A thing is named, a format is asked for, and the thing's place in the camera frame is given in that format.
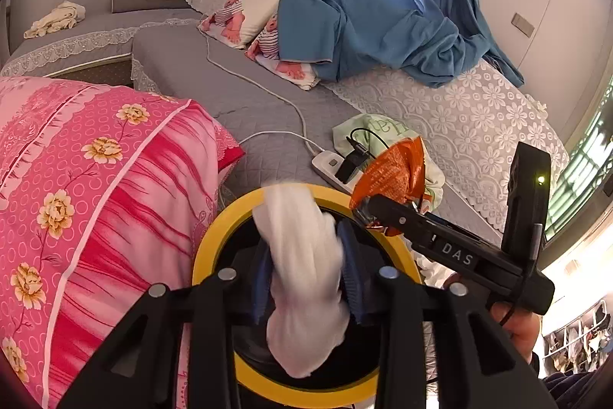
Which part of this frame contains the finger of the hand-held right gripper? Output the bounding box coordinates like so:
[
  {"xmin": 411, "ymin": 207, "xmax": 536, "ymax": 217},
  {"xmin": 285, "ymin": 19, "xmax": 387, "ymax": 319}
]
[{"xmin": 357, "ymin": 195, "xmax": 432, "ymax": 247}]

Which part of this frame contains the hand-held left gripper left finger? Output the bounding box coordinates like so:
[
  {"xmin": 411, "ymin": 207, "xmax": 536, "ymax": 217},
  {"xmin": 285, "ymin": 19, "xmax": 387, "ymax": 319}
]
[{"xmin": 57, "ymin": 241, "xmax": 288, "ymax": 409}]

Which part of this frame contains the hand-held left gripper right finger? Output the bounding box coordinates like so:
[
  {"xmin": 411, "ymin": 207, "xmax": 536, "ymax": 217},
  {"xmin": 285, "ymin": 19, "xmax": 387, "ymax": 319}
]
[{"xmin": 338, "ymin": 220, "xmax": 544, "ymax": 409}]

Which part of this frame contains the orange snack wrapper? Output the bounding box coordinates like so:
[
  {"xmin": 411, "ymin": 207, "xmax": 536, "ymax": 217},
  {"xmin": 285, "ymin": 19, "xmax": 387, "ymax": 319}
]
[{"xmin": 349, "ymin": 136, "xmax": 427, "ymax": 230}]

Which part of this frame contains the white sock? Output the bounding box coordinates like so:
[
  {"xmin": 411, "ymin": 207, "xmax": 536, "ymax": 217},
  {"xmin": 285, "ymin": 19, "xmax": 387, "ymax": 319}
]
[{"xmin": 253, "ymin": 185, "xmax": 350, "ymax": 378}]

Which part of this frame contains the black bin with yellow rim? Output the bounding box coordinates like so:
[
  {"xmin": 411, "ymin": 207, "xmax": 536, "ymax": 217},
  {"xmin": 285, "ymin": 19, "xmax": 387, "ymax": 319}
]
[{"xmin": 192, "ymin": 184, "xmax": 425, "ymax": 407}]

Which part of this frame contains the person's right hand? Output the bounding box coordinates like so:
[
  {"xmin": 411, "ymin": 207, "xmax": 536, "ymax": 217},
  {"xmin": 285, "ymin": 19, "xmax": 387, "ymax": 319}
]
[{"xmin": 491, "ymin": 301, "xmax": 544, "ymax": 364}]

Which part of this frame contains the window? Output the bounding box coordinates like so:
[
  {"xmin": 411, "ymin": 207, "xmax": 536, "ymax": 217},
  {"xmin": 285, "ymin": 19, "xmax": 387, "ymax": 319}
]
[{"xmin": 546, "ymin": 76, "xmax": 613, "ymax": 242}]

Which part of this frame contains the white power strip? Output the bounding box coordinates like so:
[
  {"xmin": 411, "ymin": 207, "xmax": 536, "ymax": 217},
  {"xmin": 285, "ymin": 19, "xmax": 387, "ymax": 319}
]
[{"xmin": 311, "ymin": 151, "xmax": 369, "ymax": 194}]

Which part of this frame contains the white lace cover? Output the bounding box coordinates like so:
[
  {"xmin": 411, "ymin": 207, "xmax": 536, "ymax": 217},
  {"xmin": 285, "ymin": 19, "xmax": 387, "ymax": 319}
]
[{"xmin": 321, "ymin": 57, "xmax": 570, "ymax": 237}]

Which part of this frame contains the clothes rack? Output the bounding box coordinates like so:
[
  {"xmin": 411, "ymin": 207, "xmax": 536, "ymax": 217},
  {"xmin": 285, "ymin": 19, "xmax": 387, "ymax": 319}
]
[{"xmin": 543, "ymin": 299, "xmax": 613, "ymax": 374}]

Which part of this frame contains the pink floral quilt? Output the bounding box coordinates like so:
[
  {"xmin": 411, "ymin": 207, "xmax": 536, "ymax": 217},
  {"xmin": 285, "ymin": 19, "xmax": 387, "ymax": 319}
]
[{"xmin": 0, "ymin": 76, "xmax": 245, "ymax": 409}]

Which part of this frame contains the baby print pillow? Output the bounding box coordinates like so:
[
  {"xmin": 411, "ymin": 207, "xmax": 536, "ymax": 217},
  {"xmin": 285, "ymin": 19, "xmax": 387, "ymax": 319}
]
[
  {"xmin": 198, "ymin": 0, "xmax": 283, "ymax": 50},
  {"xmin": 244, "ymin": 13, "xmax": 321, "ymax": 91}
]

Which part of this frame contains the grey quilted sofa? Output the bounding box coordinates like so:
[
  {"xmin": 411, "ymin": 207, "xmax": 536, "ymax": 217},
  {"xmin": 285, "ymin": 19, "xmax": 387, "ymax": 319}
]
[{"xmin": 0, "ymin": 4, "xmax": 503, "ymax": 247}]

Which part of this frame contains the grey pillow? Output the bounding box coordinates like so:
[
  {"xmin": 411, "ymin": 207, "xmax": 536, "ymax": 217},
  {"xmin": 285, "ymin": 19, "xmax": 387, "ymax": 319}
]
[{"xmin": 111, "ymin": 0, "xmax": 192, "ymax": 13}]

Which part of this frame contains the cream crumpled cloth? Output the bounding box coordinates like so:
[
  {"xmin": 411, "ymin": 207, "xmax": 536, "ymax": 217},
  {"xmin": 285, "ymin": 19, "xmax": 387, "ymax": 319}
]
[{"xmin": 24, "ymin": 1, "xmax": 87, "ymax": 39}]

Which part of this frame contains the black charger with cable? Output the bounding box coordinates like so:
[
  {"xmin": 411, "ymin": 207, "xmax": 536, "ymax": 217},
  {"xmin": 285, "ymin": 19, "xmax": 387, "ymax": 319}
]
[{"xmin": 334, "ymin": 128, "xmax": 398, "ymax": 184}]

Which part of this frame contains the white cable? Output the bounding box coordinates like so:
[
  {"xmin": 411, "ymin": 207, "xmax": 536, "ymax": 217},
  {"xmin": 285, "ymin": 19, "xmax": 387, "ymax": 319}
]
[{"xmin": 205, "ymin": 23, "xmax": 326, "ymax": 156}]

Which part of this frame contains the wall switch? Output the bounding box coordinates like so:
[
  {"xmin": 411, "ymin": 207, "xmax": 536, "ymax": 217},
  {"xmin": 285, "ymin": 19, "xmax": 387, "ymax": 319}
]
[{"xmin": 511, "ymin": 12, "xmax": 536, "ymax": 38}]

